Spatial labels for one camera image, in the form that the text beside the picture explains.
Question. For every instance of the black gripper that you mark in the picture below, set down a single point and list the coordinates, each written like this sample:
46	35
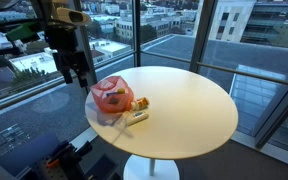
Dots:
71	61

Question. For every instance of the orange bottle with white cap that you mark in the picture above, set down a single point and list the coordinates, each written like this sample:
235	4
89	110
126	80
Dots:
140	103

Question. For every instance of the white bottle with blue label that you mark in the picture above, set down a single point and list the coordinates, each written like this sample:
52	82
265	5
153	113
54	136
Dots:
137	118

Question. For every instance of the small yellow object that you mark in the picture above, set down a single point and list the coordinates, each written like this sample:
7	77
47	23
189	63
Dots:
120	90

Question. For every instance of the short metal window handrail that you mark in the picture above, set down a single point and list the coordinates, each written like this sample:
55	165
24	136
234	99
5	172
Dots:
24	96

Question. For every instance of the thin dark window mullion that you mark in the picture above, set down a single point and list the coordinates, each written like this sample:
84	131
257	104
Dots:
136	33

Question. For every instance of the black perforated breadboard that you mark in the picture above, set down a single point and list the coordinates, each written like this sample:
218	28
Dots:
40	170

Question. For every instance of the wide grey window mullion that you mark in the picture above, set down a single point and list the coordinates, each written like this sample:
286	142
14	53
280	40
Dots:
202	33

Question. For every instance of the long metal window handrail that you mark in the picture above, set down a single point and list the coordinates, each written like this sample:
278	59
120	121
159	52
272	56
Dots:
250	75

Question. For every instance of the black clamp mount equipment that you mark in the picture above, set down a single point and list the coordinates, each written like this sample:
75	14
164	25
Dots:
71	158

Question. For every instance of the white table pedestal base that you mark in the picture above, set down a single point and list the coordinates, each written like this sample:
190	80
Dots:
135	170

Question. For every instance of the dark diagonal window frame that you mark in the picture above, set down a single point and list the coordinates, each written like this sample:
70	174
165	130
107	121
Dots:
280	110

